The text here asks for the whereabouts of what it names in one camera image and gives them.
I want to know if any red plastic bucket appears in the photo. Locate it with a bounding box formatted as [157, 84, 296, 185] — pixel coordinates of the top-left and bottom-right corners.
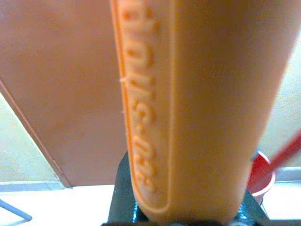
[246, 150, 276, 199]

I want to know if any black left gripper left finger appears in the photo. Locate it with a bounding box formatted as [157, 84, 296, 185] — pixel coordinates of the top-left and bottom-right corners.
[103, 152, 151, 226]

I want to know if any brown wooden door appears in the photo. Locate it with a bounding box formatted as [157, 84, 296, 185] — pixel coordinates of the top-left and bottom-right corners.
[0, 0, 129, 189]

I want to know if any orange broom silver pole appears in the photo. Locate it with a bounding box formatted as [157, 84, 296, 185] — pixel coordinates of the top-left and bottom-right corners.
[110, 0, 301, 226]

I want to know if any clear dustpan red handle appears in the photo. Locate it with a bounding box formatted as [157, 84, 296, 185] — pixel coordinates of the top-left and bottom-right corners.
[269, 128, 301, 170]

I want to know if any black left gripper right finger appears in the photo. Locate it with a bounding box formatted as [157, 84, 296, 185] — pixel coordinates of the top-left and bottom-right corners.
[231, 190, 271, 226]

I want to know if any grey metal pole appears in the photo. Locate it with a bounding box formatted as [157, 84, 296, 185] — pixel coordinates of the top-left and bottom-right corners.
[0, 197, 33, 222]

